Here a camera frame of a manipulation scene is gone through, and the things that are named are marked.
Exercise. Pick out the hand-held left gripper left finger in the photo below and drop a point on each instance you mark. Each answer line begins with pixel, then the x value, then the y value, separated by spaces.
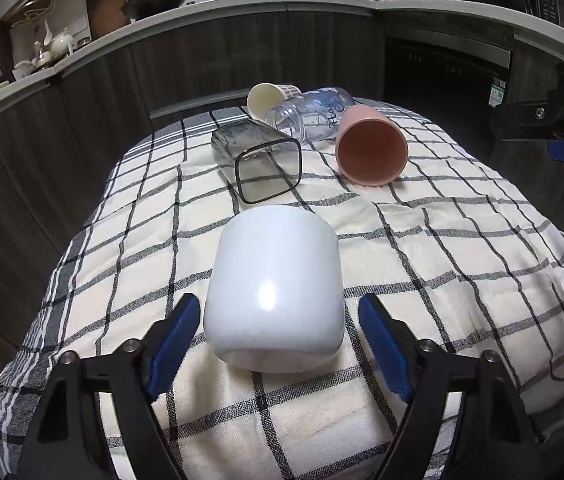
pixel 174 340

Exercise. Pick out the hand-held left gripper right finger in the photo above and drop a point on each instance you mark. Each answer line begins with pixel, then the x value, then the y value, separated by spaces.
pixel 387 342

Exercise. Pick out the white cup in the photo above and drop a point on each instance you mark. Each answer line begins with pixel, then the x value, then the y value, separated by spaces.
pixel 273 290

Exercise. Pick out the pink cup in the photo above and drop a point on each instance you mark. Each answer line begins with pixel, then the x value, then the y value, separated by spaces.
pixel 369 147

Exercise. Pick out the square smoked glass cup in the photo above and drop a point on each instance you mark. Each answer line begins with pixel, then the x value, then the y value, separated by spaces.
pixel 257 157

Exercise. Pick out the paper cup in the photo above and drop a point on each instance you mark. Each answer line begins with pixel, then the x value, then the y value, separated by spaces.
pixel 269 99

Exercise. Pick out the checked white cloth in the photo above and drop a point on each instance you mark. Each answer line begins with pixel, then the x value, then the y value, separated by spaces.
pixel 462 285

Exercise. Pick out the built-in dishwasher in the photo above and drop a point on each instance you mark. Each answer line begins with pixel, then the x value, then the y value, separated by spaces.
pixel 444 67

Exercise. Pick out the clear printed plastic bottle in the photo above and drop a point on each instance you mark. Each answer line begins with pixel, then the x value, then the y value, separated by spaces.
pixel 309 115

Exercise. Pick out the white teapot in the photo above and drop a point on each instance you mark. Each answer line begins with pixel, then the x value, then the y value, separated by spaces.
pixel 60 42

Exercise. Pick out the wooden cutting board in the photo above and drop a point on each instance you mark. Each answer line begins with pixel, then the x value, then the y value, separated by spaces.
pixel 106 12

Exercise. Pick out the kitchen counter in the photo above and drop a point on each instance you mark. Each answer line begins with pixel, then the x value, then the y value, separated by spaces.
pixel 242 5

